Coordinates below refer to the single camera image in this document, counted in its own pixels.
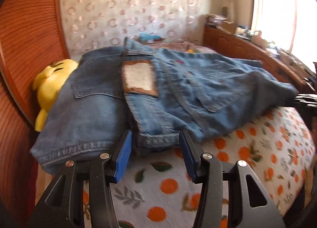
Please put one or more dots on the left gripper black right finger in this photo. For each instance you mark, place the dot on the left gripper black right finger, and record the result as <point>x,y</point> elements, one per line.
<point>191,152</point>

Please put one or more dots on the pink thermos jug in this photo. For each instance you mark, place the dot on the pink thermos jug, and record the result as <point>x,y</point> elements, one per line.
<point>258,40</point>

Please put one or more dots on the sheer curtain with pink circles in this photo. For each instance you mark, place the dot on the sheer curtain with pink circles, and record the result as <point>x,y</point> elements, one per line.
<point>92,24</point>

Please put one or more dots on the blue denim jeans with patch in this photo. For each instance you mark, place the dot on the blue denim jeans with patch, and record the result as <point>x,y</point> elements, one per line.
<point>207,94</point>

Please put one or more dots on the orange fruit print bed sheet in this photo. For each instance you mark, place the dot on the orange fruit print bed sheet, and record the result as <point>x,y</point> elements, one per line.
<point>253,176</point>

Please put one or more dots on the window with wooden frame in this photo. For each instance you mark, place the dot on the window with wooden frame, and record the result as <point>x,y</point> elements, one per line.
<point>289,25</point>

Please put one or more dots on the folded blue denim jeans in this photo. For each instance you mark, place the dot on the folded blue denim jeans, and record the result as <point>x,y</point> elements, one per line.
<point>89,115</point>

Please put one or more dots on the cardboard box with blue cloth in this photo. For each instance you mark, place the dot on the cardboard box with blue cloth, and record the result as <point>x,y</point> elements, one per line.
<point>147,39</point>

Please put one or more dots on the pink floral blanket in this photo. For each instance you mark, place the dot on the pink floral blanket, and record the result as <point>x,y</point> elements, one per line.
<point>183,47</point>

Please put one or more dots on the cardboard box on cabinet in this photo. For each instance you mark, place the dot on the cardboard box on cabinet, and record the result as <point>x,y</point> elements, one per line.
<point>228,27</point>

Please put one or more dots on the wooden sideboard cabinet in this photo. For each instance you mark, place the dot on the wooden sideboard cabinet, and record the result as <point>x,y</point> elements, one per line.
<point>233,47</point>

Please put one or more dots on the stack of books and papers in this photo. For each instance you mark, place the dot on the stack of books and papers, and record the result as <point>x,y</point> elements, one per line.
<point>212,19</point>

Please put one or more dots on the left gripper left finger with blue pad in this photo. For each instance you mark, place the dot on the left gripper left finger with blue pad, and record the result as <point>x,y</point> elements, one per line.
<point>120,157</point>

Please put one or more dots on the yellow pikachu plush toy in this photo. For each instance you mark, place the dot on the yellow pikachu plush toy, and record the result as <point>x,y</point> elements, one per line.
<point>47,85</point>

